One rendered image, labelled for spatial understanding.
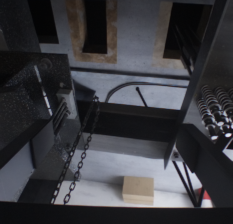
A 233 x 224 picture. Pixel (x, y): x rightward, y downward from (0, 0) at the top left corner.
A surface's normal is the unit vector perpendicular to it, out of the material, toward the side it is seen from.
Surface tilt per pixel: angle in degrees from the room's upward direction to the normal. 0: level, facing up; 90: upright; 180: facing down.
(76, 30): 0
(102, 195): 90
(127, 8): 0
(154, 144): 0
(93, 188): 90
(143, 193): 90
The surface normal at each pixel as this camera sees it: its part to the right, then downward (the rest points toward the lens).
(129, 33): -0.15, 0.65
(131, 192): -0.12, -0.77
